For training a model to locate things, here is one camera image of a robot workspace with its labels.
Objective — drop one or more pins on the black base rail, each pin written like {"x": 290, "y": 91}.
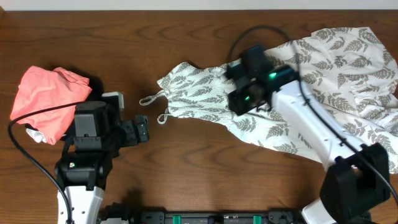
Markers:
{"x": 217, "y": 217}

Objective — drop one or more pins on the folded coral pink garment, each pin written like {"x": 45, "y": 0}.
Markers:
{"x": 40, "y": 89}

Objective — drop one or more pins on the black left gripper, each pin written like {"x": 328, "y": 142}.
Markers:
{"x": 132, "y": 138}

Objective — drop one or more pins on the white crumpled cloth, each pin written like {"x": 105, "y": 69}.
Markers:
{"x": 37, "y": 136}

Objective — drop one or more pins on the white fern print dress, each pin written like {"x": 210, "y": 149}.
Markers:
{"x": 348, "y": 70}

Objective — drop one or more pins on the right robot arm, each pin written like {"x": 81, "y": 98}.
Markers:
{"x": 357, "y": 174}

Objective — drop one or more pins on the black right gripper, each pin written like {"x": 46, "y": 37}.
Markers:
{"x": 239, "y": 107}

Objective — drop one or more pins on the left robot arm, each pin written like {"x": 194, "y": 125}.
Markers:
{"x": 87, "y": 160}

